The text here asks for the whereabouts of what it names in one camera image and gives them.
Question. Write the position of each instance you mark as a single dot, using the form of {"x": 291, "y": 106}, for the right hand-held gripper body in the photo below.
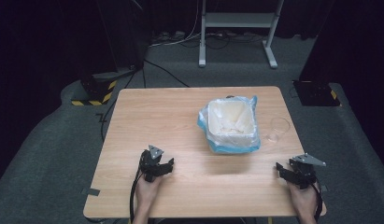
{"x": 303, "y": 171}

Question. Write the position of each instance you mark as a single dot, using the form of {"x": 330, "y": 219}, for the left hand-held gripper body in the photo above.
{"x": 150, "y": 165}

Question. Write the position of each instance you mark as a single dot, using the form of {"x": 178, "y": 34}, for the person's right hand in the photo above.
{"x": 303, "y": 200}

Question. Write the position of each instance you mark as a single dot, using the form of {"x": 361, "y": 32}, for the small grey tape piece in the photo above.
{"x": 324, "y": 188}

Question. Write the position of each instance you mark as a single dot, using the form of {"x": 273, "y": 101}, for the clear glass cup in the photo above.
{"x": 277, "y": 129}

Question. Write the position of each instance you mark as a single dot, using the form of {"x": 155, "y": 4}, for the white bin with plastic bag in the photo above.
{"x": 230, "y": 124}

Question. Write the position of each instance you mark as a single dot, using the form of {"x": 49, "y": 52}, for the black base with yellow corner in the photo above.
{"x": 315, "y": 93}

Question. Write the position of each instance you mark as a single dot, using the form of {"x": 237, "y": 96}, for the black base with yellow stripes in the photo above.
{"x": 94, "y": 91}

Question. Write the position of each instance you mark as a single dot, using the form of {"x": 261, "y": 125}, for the white metal stand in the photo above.
{"x": 238, "y": 20}

